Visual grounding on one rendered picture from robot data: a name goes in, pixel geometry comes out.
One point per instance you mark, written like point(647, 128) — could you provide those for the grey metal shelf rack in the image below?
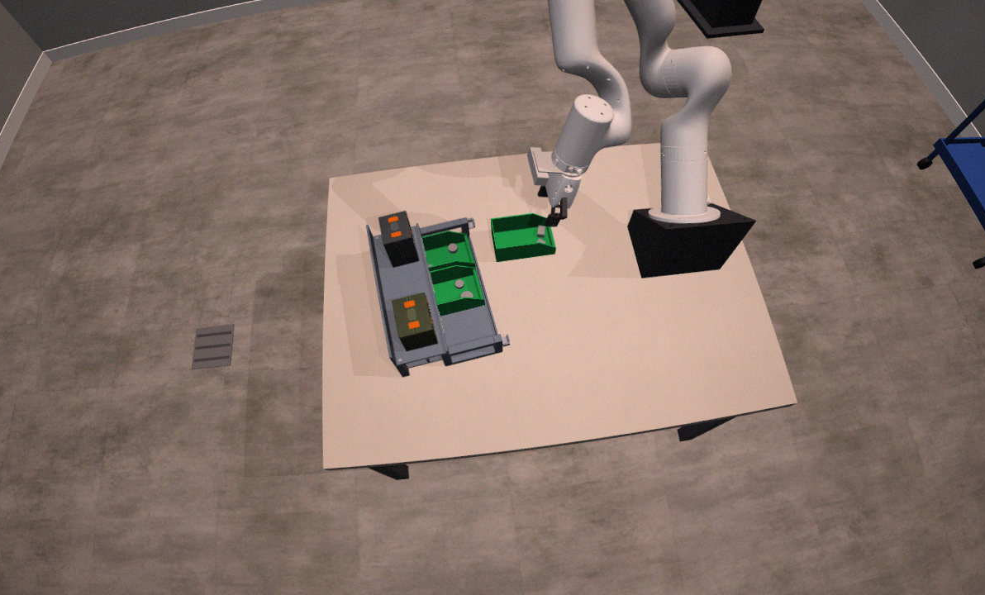
point(462, 336)

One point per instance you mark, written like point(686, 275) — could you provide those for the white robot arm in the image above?
point(702, 73)

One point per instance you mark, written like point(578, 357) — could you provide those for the green bin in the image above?
point(514, 231)
point(437, 253)
point(448, 296)

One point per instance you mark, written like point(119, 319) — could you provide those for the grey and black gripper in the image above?
point(560, 188)

